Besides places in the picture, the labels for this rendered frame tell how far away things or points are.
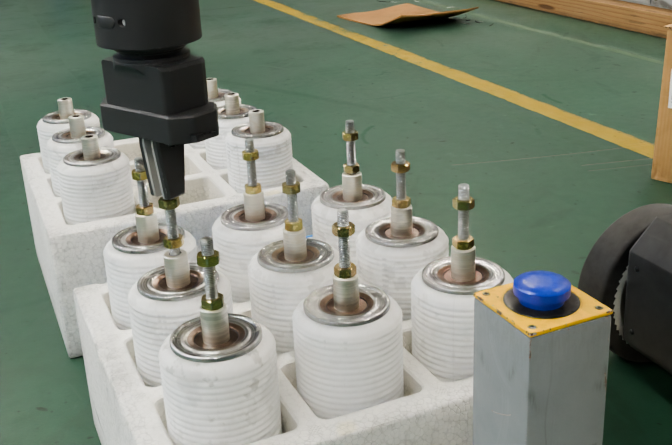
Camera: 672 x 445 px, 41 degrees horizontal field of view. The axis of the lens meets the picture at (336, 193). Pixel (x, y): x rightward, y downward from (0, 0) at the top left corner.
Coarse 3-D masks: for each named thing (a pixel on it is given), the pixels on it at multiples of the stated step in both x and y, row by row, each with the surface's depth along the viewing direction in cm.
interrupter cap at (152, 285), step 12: (192, 264) 87; (144, 276) 84; (156, 276) 85; (192, 276) 85; (216, 276) 84; (144, 288) 82; (156, 288) 82; (168, 288) 83; (180, 288) 83; (192, 288) 82; (204, 288) 81; (156, 300) 80; (168, 300) 80; (180, 300) 80
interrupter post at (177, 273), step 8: (168, 256) 82; (176, 256) 82; (184, 256) 82; (168, 264) 82; (176, 264) 82; (184, 264) 82; (168, 272) 82; (176, 272) 82; (184, 272) 83; (168, 280) 83; (176, 280) 82; (184, 280) 83
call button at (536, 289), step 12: (528, 276) 64; (540, 276) 64; (552, 276) 64; (516, 288) 63; (528, 288) 62; (540, 288) 62; (552, 288) 62; (564, 288) 62; (528, 300) 62; (540, 300) 62; (552, 300) 62; (564, 300) 62
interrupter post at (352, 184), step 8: (344, 176) 101; (352, 176) 101; (360, 176) 101; (344, 184) 101; (352, 184) 101; (360, 184) 102; (344, 192) 102; (352, 192) 101; (360, 192) 102; (352, 200) 102
